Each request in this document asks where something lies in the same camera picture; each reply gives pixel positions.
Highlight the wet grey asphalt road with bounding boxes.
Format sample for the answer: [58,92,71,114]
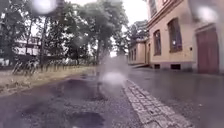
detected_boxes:
[128,66,224,128]

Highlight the parked bicycles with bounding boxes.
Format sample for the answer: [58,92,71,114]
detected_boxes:
[11,58,40,75]

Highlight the large beige building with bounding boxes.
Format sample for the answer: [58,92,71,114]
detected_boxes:
[145,0,224,75]

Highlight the row of trees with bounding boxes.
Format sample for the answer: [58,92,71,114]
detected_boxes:
[0,0,150,69]

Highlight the wet gravel path with puddles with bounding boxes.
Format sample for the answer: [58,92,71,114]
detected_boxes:
[0,70,143,128]

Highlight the cobblestone strip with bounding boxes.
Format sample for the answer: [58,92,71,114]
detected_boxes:
[122,79,196,128]

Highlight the low beige building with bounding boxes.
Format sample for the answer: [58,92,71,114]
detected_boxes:
[127,39,150,67]

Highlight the dry grass strip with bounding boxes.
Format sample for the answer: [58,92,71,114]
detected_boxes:
[0,65,98,98]

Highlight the white building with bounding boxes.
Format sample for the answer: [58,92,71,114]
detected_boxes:
[13,35,43,58]

